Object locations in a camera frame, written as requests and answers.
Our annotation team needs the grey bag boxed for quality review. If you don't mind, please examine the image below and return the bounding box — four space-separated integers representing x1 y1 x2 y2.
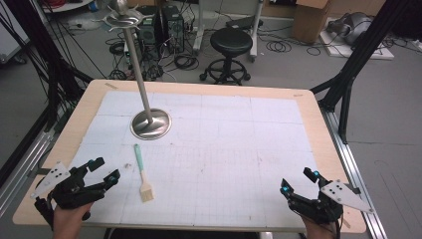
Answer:
325 11 375 46

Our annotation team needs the flat black device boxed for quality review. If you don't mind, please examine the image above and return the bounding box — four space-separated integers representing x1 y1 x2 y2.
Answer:
225 15 264 31

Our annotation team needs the coiled black cable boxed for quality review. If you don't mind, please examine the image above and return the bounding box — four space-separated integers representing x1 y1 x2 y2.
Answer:
265 39 293 54
173 54 200 72
108 41 126 57

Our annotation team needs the teal handled pastry brush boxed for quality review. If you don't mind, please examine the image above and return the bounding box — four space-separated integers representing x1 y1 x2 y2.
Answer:
133 143 155 204

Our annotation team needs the white flat board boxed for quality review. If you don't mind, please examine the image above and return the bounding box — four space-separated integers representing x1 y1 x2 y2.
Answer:
318 17 396 61

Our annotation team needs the metal hanging stand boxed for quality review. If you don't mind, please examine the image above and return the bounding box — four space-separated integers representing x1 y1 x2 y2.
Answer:
94 0 173 141

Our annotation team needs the white metal stand leg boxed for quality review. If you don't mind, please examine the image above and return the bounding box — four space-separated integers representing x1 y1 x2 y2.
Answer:
248 0 265 64
192 0 206 56

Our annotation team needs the person's left hand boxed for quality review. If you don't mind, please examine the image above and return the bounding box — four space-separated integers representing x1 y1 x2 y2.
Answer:
52 201 95 239

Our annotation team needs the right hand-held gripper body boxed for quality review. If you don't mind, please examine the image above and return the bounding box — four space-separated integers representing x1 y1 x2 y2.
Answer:
288 178 375 225

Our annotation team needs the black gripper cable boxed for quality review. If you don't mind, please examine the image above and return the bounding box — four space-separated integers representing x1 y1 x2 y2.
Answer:
332 217 343 239

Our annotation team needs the aluminium rail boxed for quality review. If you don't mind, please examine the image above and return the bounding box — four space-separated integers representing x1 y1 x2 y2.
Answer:
0 128 57 218
318 108 388 239

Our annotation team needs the cardboard box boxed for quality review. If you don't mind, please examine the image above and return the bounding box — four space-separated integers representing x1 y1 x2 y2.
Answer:
292 0 333 45

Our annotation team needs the black round stool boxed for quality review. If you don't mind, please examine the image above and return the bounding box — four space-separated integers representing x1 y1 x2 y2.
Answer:
199 27 254 86

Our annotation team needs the black metal frame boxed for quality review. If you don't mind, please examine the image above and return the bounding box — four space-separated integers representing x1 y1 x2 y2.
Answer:
310 0 412 144
0 0 95 187

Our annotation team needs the person's right hand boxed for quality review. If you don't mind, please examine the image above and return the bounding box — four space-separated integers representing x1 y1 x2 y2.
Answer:
302 213 336 239

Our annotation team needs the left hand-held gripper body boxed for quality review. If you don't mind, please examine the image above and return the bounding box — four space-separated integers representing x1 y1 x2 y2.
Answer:
30 161 111 230

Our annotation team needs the white grid mat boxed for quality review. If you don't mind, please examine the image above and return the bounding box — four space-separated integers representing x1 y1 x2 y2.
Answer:
68 90 321 229

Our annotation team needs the black computer tower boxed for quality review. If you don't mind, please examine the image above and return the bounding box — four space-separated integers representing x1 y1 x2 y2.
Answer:
136 6 164 51
161 5 185 55

